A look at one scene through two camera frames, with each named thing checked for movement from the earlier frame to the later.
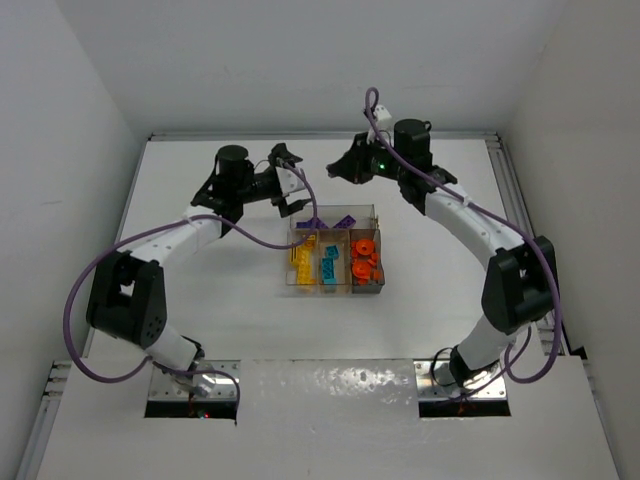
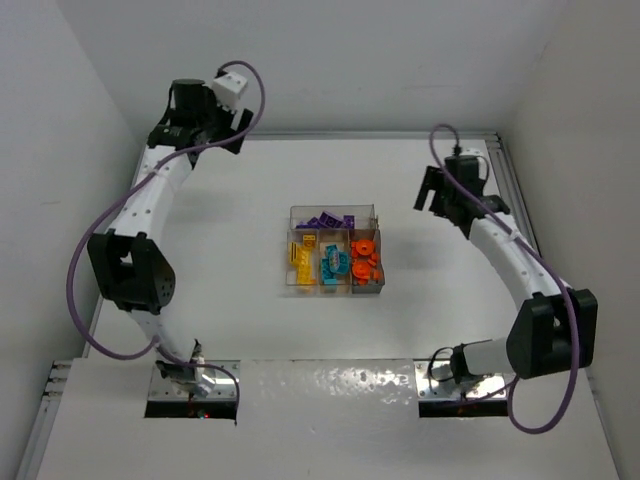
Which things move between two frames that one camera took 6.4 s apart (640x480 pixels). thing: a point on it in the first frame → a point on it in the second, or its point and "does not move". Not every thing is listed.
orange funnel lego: x=364 y=247 does not move
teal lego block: x=332 y=251 does not move
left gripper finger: x=285 y=208 → x=244 y=124
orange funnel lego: x=361 y=270 does not move
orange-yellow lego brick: x=304 y=266 does not move
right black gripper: x=360 y=157 → x=435 y=190
